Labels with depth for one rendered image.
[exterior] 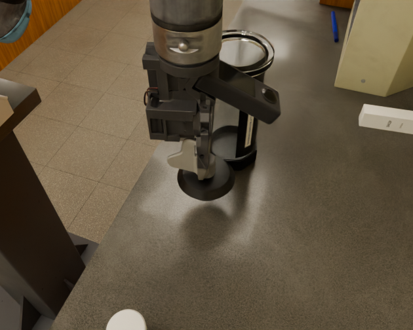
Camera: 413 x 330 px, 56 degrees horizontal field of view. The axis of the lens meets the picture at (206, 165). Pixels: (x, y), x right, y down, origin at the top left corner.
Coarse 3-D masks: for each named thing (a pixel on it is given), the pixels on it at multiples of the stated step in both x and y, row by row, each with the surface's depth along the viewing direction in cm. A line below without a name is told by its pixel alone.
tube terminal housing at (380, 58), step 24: (384, 0) 70; (408, 0) 69; (360, 24) 75; (384, 24) 73; (408, 24) 72; (360, 48) 78; (384, 48) 77; (408, 48) 76; (360, 72) 82; (384, 72) 80; (408, 72) 82; (384, 96) 85
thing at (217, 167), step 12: (216, 156) 62; (216, 168) 61; (228, 168) 61; (180, 180) 60; (192, 180) 59; (204, 180) 59; (216, 180) 59; (228, 180) 59; (192, 192) 58; (204, 192) 58; (216, 192) 58
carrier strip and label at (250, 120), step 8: (264, 72) 57; (240, 112) 60; (240, 120) 62; (248, 120) 63; (256, 120) 64; (240, 128) 63; (248, 128) 64; (256, 128) 66; (240, 136) 65; (248, 136) 66; (240, 144) 66; (248, 144) 67; (240, 152) 68; (248, 152) 69
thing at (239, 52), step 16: (224, 32) 60; (240, 32) 60; (224, 48) 61; (240, 48) 62; (256, 48) 60; (272, 48) 57; (240, 64) 64; (256, 64) 54; (224, 112) 61; (224, 128) 64; (224, 144) 66
